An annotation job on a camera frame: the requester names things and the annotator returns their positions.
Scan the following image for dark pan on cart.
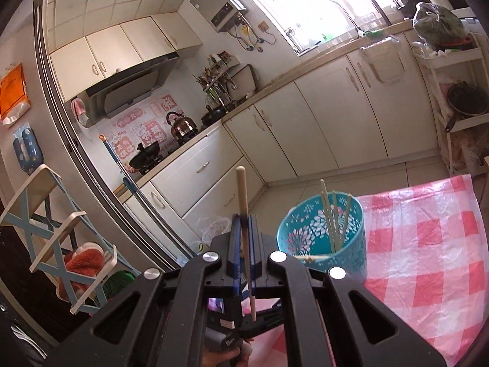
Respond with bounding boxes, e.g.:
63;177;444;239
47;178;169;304
444;81;489;134

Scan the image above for cream door cabinet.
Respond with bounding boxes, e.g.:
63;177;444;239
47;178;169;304
222;31;442;186

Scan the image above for white shelf cart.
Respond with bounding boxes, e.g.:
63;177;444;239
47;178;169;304
412;32;489;178

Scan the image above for floral trash bin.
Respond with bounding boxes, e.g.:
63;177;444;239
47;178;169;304
200;217;232;246

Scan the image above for blue and white rack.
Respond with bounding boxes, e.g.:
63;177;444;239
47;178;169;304
0;164;131;315

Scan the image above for red cloth item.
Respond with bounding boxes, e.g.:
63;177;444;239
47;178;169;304
63;248;106;288

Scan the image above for gas stove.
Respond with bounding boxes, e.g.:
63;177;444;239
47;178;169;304
135;156;166;176

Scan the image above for black frying pan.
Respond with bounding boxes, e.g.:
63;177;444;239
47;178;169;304
201;105;228;128

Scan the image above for cream drawer cabinet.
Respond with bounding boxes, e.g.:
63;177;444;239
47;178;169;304
124;126;266;238

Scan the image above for range hood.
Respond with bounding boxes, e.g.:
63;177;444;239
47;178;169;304
84;54;181;120

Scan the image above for wooden chopstick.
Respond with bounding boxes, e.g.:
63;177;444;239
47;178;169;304
320;179;339;255
236;166;257;322
331;190;340;239
293;253;333;263

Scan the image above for chrome faucet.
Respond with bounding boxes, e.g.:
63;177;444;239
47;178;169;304
329;0;364;39

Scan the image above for pink hanging towel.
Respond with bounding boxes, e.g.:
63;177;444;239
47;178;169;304
71;98;91;128

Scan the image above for white hanging plastic bag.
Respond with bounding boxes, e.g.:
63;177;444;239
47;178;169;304
358;40;406;83

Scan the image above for blue wall holder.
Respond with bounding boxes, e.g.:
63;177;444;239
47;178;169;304
13;127;45;175

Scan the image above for green cloth item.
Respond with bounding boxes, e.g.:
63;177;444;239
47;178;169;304
100;271;143;299

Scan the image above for black wok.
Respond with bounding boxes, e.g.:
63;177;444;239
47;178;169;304
128;141;161;169

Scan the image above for metal sliding door frame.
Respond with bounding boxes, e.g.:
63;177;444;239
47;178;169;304
32;0;192;272

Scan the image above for beige countertop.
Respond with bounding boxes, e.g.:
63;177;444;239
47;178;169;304
115;19;418;199

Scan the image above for cream upper cabinets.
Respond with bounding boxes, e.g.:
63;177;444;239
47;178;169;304
49;12;204;102

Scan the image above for steel kettle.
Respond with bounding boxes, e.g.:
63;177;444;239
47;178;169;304
166;112;199;141

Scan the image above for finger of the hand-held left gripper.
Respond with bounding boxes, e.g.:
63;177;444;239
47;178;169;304
237;300;285;339

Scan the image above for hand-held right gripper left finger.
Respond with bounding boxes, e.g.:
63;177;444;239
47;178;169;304
44;216;245;367

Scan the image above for pink printed wall sticker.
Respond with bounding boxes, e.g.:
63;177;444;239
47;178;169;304
107;94;180;162

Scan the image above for kitchen window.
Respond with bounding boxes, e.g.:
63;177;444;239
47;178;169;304
244;0;384;56

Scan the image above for metal utensil rack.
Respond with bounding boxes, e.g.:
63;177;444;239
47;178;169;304
192;51;253;105

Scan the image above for bag of green vegetables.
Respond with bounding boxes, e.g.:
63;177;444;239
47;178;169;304
412;2;471;47

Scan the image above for white water heater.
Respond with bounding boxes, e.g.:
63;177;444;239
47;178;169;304
189;0;249;33

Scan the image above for teal perforated plastic basket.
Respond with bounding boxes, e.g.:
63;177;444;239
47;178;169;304
276;193;368;281

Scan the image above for pink checked plastic tablecloth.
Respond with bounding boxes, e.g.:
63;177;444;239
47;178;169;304
244;174;487;367

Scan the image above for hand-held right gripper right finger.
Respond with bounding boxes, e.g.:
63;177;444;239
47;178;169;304
248;216;447;367

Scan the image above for orange wall bag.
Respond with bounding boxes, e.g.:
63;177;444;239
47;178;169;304
0;63;32;128

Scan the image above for person's left hand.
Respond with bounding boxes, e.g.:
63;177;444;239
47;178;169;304
202;342;254;367

